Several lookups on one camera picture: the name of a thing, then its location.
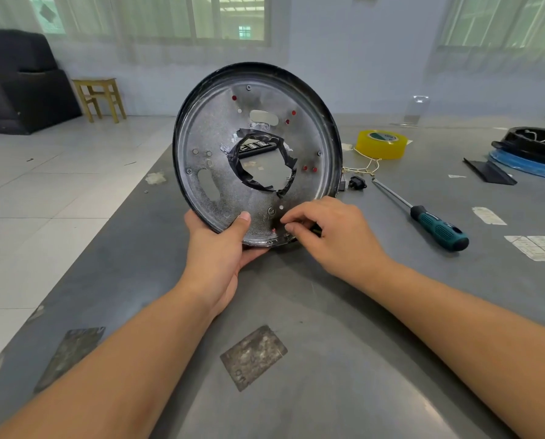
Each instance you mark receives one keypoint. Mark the person's left hand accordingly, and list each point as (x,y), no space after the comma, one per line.
(213,269)

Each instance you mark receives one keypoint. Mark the person's right hand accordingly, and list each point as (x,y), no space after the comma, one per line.
(345,246)

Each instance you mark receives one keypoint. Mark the small black plug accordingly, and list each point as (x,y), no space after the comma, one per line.
(357,182)

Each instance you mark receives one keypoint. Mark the black metal round plate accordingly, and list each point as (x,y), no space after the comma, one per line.
(199,123)

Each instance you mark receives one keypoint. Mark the person's left forearm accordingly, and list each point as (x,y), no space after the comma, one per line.
(112,379)

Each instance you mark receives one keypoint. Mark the person's right forearm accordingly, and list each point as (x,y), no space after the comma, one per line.
(473,352)

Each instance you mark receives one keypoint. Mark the grey relay block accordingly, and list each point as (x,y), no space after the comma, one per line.
(343,185)

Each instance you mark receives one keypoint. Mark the dark green black screwdriver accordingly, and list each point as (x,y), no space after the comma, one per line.
(441,233)

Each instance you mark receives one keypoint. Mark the yellow tape roll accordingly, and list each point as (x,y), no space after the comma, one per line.
(381,149)

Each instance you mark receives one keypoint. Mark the black bit set case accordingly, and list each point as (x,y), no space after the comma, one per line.
(257,147)

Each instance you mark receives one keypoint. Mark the clear acrylic stand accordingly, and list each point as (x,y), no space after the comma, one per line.
(412,118)

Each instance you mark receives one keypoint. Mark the black flat plate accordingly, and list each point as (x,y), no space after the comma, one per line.
(489,172)

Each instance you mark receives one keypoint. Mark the black round housing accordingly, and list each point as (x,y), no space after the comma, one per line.
(531,150)

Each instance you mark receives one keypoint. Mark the wooden stool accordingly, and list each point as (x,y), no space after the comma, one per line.
(97,82)

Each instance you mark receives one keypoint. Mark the wide sheer curtain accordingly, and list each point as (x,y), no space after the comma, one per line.
(162,52)

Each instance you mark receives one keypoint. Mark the narrow sheer curtain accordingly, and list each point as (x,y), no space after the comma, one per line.
(487,61)

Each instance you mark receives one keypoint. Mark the wide window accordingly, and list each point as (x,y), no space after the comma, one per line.
(231,18)

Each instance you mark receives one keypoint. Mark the black armchair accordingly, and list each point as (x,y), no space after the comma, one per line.
(25,95)

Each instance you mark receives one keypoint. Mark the narrow window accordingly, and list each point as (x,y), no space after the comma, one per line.
(501,22)

